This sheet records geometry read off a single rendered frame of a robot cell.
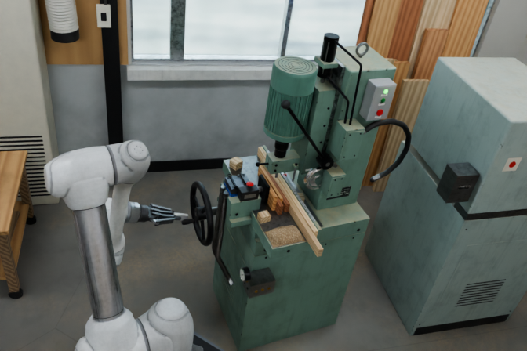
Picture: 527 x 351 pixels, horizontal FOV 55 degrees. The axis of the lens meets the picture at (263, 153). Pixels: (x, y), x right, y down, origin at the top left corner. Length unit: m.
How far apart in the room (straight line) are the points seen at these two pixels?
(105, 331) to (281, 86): 1.05
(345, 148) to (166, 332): 0.97
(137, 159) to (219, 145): 2.15
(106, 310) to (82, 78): 1.93
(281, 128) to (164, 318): 0.84
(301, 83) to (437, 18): 1.90
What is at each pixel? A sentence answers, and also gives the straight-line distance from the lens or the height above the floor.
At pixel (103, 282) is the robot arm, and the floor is 1.03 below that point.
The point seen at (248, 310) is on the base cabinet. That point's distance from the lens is 2.54.
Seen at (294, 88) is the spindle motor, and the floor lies 1.45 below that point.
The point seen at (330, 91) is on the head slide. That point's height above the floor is 1.42.
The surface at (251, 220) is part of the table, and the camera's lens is 2.19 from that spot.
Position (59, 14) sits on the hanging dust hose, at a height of 1.25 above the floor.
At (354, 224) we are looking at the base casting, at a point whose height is 0.78.
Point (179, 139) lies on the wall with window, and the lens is 3.67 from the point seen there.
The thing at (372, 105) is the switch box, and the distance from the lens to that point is 2.07.
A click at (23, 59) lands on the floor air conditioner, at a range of 3.04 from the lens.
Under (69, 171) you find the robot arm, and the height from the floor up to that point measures 1.36.
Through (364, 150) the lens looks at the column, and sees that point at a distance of 2.29.
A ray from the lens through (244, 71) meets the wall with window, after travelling 3.39.
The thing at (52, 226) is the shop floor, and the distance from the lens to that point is 3.45.
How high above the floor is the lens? 2.35
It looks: 35 degrees down
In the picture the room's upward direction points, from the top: 9 degrees clockwise
